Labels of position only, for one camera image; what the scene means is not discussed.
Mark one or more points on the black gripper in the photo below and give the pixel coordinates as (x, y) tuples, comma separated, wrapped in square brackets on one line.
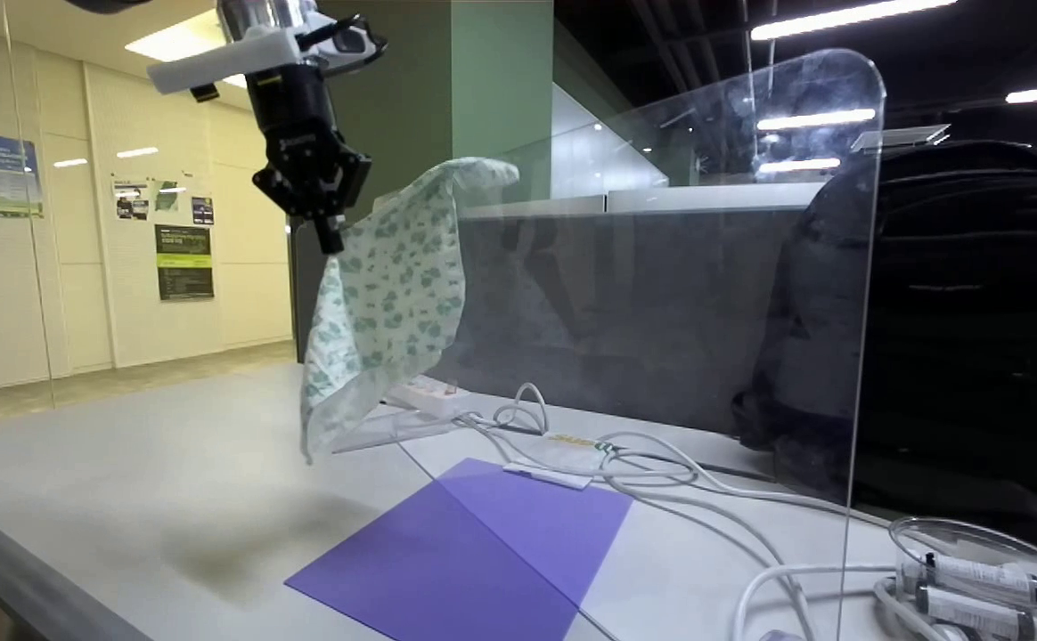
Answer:
[(293, 120)]

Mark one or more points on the white green patterned cloth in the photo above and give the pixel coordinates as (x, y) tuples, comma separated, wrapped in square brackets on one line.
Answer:
[(394, 296)]

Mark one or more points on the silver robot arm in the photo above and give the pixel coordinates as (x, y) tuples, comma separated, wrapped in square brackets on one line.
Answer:
[(264, 15)]

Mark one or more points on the green pillar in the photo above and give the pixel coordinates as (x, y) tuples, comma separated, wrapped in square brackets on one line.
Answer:
[(483, 84)]

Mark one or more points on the large square ceiling light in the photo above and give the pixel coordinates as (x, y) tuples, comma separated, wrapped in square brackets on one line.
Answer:
[(178, 39)]

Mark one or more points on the grey partition divider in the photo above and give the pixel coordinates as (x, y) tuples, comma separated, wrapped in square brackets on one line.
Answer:
[(610, 309)]

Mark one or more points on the purple paper sheet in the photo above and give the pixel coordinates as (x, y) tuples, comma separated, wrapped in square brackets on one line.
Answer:
[(469, 557)]

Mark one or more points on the transparent acrylic shield panel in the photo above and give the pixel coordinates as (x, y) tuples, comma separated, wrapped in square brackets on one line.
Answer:
[(708, 296)]

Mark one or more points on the long ceiling light strip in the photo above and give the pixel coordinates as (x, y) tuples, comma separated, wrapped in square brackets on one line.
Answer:
[(850, 15)]

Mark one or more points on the black backpack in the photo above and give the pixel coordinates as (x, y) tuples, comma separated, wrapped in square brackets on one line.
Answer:
[(968, 322)]

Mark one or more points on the white plug connector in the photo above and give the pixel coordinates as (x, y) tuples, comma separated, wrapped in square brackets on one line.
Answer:
[(984, 577), (968, 614)]

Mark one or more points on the small dark wall notice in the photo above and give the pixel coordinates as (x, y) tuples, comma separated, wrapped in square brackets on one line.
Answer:
[(199, 212)]

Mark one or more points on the small green white wall notice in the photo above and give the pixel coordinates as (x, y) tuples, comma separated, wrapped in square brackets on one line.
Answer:
[(168, 198)]

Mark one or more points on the dark green wall poster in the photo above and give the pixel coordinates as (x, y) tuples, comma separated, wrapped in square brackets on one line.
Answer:
[(182, 266)]

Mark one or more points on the small photo wall notice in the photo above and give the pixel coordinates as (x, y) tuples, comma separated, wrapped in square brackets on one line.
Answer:
[(128, 199)]

